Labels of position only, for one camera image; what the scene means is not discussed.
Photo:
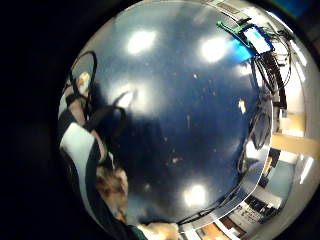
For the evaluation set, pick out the wooden beam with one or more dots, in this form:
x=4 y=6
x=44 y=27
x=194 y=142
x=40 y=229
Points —
x=295 y=144

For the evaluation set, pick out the long ceiling lamp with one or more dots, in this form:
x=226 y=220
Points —
x=306 y=170

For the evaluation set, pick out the black tripod stand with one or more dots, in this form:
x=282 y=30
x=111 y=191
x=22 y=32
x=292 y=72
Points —
x=276 y=78

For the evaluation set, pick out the blue-framed tablet with bright screen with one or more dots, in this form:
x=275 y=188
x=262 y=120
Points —
x=257 y=39

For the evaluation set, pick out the wooden desk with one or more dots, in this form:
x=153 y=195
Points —
x=211 y=232

